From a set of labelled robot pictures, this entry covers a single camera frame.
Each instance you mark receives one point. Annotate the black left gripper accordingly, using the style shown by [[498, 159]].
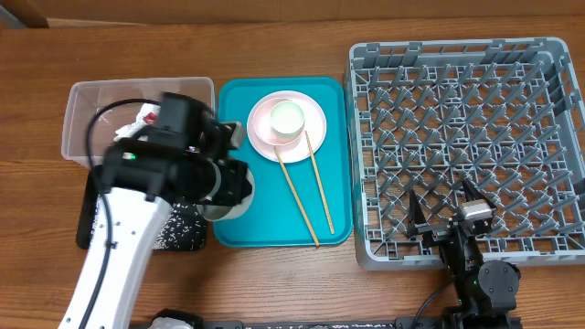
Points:
[[239, 184]]

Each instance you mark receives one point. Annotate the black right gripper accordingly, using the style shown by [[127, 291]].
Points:
[[435, 233]]

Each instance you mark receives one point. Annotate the grey bowl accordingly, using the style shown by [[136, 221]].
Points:
[[217, 213]]

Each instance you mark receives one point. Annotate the white rice pile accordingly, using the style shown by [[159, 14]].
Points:
[[183, 228]]

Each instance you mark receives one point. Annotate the red snack wrapper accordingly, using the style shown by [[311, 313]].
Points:
[[150, 118]]

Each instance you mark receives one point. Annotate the white tissue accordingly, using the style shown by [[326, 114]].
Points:
[[129, 129]]

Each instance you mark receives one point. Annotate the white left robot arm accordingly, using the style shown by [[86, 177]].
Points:
[[141, 178]]

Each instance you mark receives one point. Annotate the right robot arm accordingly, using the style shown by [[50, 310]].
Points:
[[486, 289]]

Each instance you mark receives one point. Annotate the grey dishwasher rack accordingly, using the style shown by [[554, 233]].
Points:
[[506, 114]]

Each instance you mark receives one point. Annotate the clear plastic waste bin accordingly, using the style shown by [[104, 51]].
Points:
[[86, 98]]

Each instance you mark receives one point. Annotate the teal serving tray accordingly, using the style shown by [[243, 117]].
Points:
[[274, 219]]

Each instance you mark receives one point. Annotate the black plastic tray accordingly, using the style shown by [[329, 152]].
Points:
[[183, 228]]

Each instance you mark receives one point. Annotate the white cup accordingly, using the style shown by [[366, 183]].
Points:
[[287, 119]]

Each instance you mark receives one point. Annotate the pink plate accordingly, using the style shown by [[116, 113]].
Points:
[[315, 125]]

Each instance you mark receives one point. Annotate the black mounting rail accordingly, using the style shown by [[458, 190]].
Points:
[[168, 318]]

